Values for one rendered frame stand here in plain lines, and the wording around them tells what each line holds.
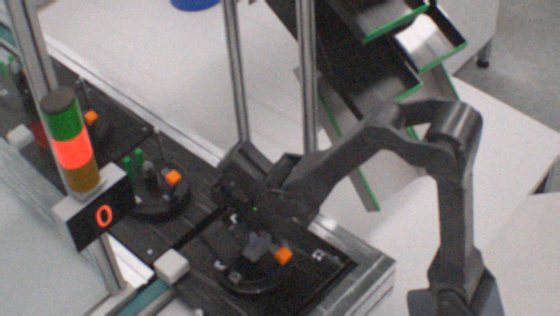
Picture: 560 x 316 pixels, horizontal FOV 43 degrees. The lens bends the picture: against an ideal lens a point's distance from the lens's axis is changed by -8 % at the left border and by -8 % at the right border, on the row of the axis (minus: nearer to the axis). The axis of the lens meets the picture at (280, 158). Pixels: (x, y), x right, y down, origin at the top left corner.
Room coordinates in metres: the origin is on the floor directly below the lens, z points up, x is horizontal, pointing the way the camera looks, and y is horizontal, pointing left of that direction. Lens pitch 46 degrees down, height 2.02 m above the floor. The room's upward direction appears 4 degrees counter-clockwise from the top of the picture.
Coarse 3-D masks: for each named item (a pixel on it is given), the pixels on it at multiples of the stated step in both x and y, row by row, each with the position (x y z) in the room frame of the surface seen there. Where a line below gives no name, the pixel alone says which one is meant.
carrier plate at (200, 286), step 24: (192, 240) 0.83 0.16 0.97; (288, 240) 0.81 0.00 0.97; (312, 240) 0.81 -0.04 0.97; (192, 264) 0.78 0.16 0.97; (312, 264) 0.76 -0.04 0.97; (336, 264) 0.75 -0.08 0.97; (192, 288) 0.73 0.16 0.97; (216, 288) 0.72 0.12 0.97; (288, 288) 0.71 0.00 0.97; (312, 288) 0.71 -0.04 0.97; (216, 312) 0.67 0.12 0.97; (240, 312) 0.67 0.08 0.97; (264, 312) 0.67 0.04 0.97; (288, 312) 0.67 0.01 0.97
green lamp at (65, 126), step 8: (72, 104) 0.71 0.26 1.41; (64, 112) 0.70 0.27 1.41; (72, 112) 0.70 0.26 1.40; (80, 112) 0.72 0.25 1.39; (48, 120) 0.70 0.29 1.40; (56, 120) 0.69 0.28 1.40; (64, 120) 0.70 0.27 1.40; (72, 120) 0.70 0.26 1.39; (80, 120) 0.71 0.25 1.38; (48, 128) 0.70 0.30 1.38; (56, 128) 0.69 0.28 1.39; (64, 128) 0.69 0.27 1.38; (72, 128) 0.70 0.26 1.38; (80, 128) 0.71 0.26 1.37; (56, 136) 0.70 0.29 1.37; (64, 136) 0.69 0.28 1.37; (72, 136) 0.70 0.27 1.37
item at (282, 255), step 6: (270, 246) 0.73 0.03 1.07; (276, 246) 0.73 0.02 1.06; (270, 252) 0.72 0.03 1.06; (276, 252) 0.71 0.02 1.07; (282, 252) 0.71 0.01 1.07; (288, 252) 0.71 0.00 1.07; (276, 258) 0.71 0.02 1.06; (282, 258) 0.70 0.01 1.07; (288, 258) 0.71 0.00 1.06; (276, 264) 0.72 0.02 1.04; (282, 264) 0.70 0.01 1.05; (270, 270) 0.73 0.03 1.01; (276, 270) 0.72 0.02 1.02
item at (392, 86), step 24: (264, 0) 1.06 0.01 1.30; (288, 0) 1.00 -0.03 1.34; (288, 24) 1.01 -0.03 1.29; (336, 24) 1.03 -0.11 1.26; (336, 48) 0.99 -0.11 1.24; (360, 48) 0.99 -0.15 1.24; (384, 48) 1.00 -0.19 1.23; (336, 72) 0.94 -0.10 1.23; (360, 72) 0.95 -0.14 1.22; (384, 72) 0.96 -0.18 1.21; (408, 72) 0.95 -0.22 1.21; (360, 96) 0.91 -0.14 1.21; (384, 96) 0.91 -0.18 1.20; (360, 120) 0.86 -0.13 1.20
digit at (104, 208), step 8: (104, 200) 0.71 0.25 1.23; (112, 200) 0.72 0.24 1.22; (96, 208) 0.69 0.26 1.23; (104, 208) 0.70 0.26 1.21; (112, 208) 0.71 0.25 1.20; (96, 216) 0.69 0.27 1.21; (104, 216) 0.70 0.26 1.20; (112, 216) 0.71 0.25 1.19; (96, 224) 0.69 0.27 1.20; (104, 224) 0.70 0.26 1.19; (96, 232) 0.69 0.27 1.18
